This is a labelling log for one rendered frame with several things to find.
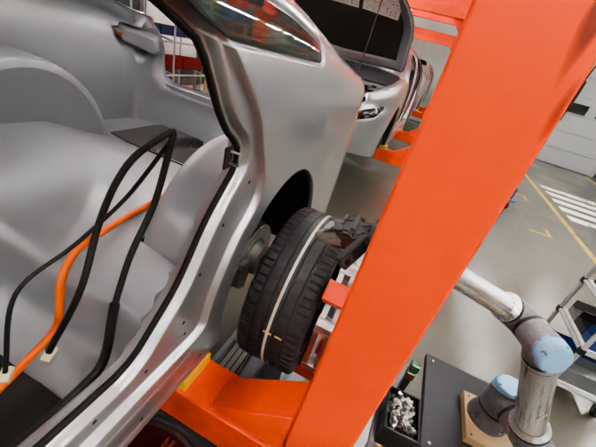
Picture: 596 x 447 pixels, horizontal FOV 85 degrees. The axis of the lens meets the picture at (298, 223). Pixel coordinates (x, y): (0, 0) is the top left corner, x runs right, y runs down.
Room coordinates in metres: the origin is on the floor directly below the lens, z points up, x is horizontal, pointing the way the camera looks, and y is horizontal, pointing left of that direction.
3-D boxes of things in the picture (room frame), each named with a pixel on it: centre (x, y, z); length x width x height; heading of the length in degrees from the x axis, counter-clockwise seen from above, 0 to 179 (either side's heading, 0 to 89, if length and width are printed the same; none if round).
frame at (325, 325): (1.04, -0.25, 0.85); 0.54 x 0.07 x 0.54; 164
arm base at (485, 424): (1.09, -1.19, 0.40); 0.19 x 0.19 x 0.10
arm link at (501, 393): (1.08, -1.18, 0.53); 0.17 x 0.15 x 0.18; 9
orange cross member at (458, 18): (6.83, -0.56, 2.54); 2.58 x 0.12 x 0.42; 74
